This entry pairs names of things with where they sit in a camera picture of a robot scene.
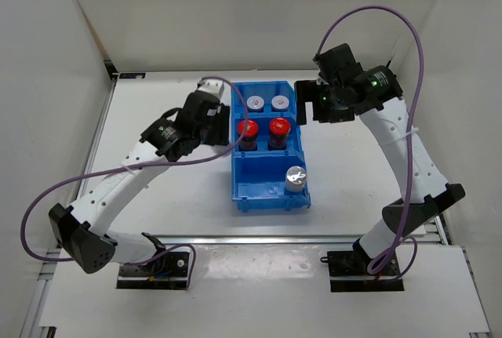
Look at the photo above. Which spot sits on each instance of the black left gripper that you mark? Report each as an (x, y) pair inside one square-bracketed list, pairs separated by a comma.
[(220, 136)]

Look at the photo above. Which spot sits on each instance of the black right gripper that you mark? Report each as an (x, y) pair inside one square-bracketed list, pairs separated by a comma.
[(307, 92)]

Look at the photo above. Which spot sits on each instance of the red-lid sauce jar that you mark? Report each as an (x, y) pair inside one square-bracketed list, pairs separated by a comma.
[(279, 132), (249, 130)]

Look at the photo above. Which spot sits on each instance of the grey-lid dark jar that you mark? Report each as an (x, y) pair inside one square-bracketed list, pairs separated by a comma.
[(280, 103), (255, 103)]

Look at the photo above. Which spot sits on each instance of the silver-lid spice bottle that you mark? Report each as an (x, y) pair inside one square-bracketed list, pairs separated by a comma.
[(295, 180)]

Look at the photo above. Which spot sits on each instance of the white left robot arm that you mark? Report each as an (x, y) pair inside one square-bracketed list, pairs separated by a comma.
[(83, 227)]

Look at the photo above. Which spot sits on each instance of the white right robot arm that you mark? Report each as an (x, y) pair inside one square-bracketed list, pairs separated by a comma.
[(376, 97)]

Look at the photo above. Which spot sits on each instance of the blue three-compartment plastic bin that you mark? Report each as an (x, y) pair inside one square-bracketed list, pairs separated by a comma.
[(258, 177)]

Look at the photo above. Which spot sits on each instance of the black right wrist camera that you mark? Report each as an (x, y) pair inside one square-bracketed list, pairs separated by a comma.
[(337, 63)]

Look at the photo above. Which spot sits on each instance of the aluminium front table rail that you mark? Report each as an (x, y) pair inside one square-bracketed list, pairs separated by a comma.
[(258, 240)]

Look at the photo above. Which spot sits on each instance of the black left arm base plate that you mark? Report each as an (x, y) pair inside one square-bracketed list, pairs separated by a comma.
[(172, 271)]

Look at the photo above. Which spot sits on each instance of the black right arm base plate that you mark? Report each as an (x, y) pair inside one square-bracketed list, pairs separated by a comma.
[(347, 274)]

